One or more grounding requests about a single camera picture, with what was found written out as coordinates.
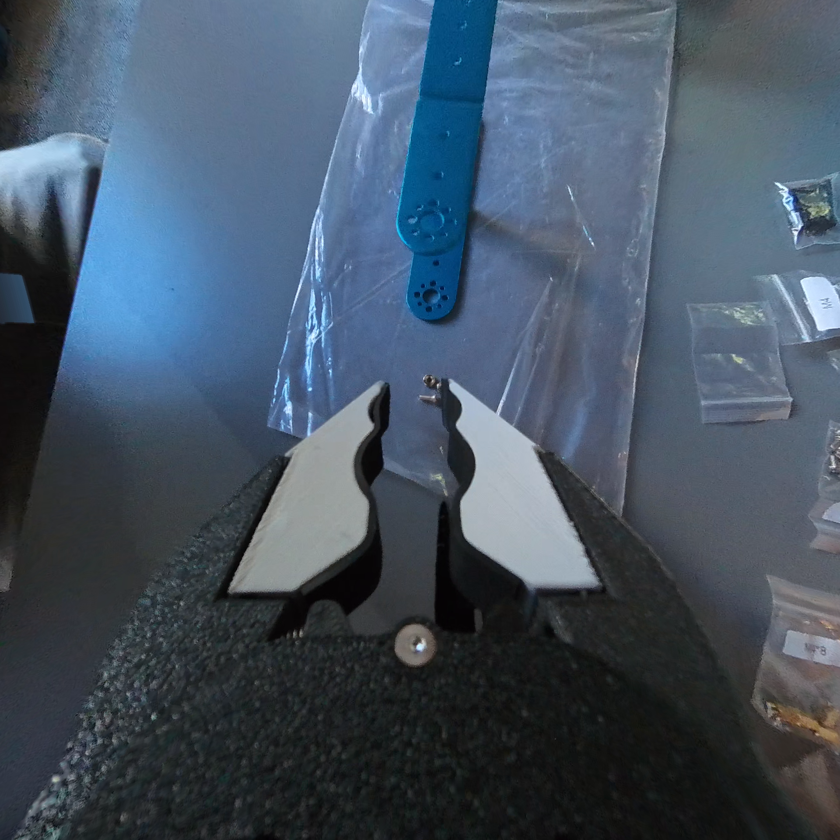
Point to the large clear plastic bag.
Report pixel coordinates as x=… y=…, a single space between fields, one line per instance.
x=558 y=262

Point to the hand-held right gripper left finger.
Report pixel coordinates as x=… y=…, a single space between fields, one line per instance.
x=315 y=512

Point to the grey desk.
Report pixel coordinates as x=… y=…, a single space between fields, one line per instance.
x=197 y=262

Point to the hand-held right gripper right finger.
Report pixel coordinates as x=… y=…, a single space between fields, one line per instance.
x=518 y=512

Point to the blue metal bracket assembly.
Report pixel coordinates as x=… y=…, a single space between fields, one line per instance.
x=453 y=131

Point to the pile of small hardware bags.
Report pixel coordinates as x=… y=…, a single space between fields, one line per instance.
x=735 y=361

